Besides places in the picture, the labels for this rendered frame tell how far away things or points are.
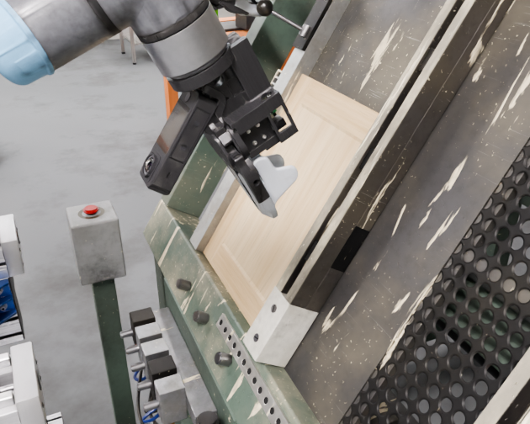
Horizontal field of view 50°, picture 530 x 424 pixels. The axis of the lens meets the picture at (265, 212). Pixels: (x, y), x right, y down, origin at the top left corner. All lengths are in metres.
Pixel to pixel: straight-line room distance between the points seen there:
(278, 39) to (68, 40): 1.06
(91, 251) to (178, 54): 1.05
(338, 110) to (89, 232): 0.71
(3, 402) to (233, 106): 0.59
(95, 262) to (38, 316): 1.28
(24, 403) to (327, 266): 0.52
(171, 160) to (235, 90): 0.10
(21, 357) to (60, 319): 1.74
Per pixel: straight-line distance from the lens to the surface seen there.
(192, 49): 0.54
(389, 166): 0.97
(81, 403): 2.35
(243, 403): 1.09
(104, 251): 1.55
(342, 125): 1.13
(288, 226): 1.15
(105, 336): 1.74
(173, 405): 1.26
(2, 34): 0.54
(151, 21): 0.53
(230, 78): 0.59
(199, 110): 0.58
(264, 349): 1.04
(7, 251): 1.37
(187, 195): 1.60
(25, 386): 0.97
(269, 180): 0.63
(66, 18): 0.53
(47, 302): 2.89
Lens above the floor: 1.63
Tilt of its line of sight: 28 degrees down
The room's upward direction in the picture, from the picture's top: straight up
